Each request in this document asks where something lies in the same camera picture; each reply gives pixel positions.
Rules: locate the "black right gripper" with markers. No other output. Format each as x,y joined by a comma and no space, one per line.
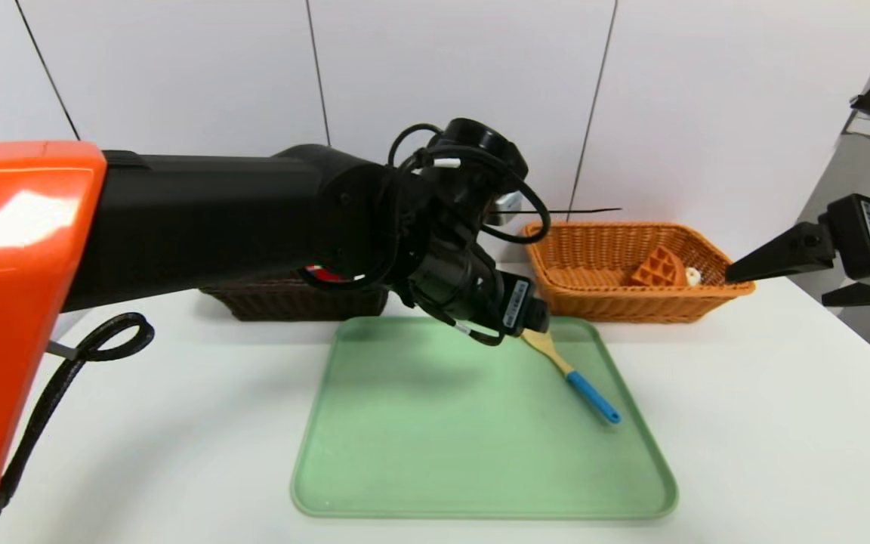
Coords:
867,232

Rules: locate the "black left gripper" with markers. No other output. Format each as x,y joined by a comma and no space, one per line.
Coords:
516,305

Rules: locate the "toy waffle slice with fruit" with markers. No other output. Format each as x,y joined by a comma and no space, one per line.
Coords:
658,268

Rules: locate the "multicoloured puzzle cube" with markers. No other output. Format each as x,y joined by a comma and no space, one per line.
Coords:
325,272

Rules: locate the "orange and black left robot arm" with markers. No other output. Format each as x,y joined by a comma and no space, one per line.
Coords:
216,219

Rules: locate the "orange wicker basket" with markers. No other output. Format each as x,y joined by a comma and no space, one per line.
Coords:
593,302

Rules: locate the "dark brown wicker basket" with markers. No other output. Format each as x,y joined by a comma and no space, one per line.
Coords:
291,302

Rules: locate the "thin black zip tie tail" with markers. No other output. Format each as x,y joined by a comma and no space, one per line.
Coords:
578,211

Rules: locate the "light green plastic tray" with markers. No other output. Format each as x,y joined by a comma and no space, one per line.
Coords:
405,453

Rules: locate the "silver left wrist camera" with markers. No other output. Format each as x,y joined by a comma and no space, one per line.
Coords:
505,205

